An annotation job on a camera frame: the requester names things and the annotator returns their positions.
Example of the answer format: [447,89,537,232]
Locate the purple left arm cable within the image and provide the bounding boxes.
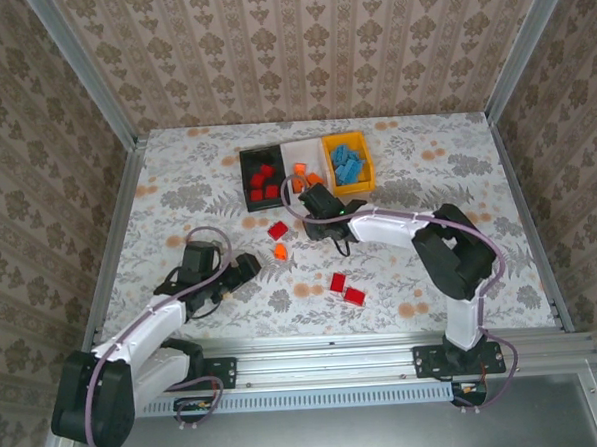
[76,225,244,447]

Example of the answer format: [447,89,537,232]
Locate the cable connector board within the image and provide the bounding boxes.
[451,379,489,406]
[174,395,214,417]

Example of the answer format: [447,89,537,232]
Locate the aluminium frame post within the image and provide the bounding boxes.
[23,0,140,153]
[479,0,582,125]

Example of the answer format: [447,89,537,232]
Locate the orange plastic bin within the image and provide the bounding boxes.
[320,130,378,197]

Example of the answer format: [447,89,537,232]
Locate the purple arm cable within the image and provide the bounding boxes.
[76,225,244,447]
[279,164,523,426]

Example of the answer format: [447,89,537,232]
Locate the aluminium table side rail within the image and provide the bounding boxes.
[485,109,576,337]
[68,133,162,360]

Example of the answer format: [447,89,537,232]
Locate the black plastic bin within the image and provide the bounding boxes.
[237,144,294,213]

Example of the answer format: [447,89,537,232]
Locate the aluminium mounting rail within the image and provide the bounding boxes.
[82,317,597,399]

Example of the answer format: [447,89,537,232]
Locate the grey metal panel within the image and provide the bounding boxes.
[63,392,597,447]

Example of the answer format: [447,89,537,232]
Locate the white plastic bin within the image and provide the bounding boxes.
[279,137,333,200]

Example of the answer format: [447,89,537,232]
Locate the grey slotted cable duct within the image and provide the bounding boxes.
[136,381,452,419]

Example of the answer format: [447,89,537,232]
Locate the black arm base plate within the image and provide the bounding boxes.
[412,341,506,380]
[184,355,238,392]

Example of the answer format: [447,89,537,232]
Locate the long blue lego plate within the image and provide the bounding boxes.
[335,161,368,186]

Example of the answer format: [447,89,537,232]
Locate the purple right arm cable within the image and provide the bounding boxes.
[279,164,523,426]

